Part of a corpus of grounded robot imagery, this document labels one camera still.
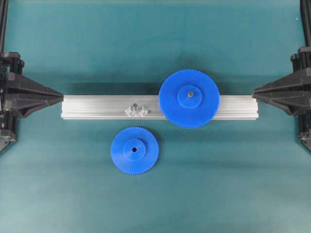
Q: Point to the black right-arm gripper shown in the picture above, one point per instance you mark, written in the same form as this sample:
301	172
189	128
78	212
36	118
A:
290	83

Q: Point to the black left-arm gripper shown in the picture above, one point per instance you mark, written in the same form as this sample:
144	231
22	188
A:
24	97

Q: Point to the small blue gear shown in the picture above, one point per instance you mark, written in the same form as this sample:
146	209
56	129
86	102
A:
134	150

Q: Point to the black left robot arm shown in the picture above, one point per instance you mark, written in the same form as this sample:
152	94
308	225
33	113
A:
3	21

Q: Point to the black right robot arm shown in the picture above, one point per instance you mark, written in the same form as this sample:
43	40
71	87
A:
292	93

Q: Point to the large blue gear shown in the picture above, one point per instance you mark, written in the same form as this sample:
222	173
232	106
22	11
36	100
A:
189	112

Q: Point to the aluminium extrusion rail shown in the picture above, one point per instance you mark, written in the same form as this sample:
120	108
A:
232	107

